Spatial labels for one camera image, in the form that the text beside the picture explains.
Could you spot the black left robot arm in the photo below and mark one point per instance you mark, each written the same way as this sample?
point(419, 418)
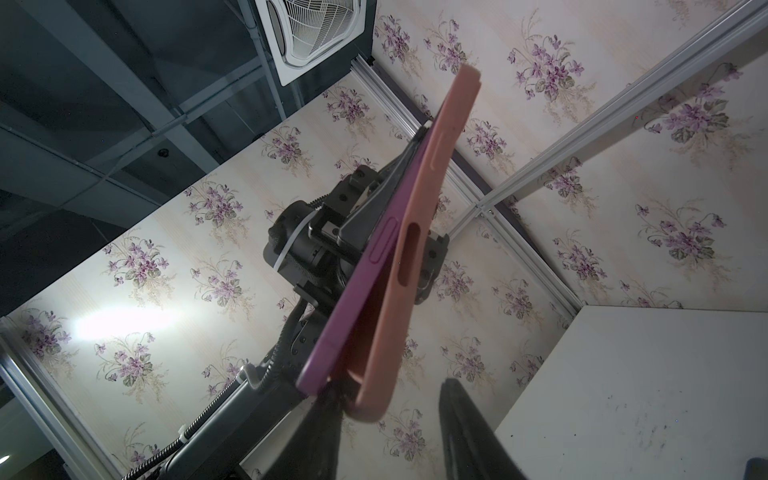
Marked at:
point(261, 395)

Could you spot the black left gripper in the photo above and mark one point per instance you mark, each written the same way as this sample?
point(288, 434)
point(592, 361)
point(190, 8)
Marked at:
point(348, 216)

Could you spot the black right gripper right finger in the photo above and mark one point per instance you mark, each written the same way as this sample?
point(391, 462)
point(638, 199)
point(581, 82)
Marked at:
point(470, 447)

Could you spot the white ceiling fan unit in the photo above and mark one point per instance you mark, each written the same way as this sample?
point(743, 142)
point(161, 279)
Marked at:
point(301, 34)

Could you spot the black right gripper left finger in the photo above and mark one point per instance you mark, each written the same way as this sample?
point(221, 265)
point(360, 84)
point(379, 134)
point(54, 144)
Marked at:
point(313, 450)

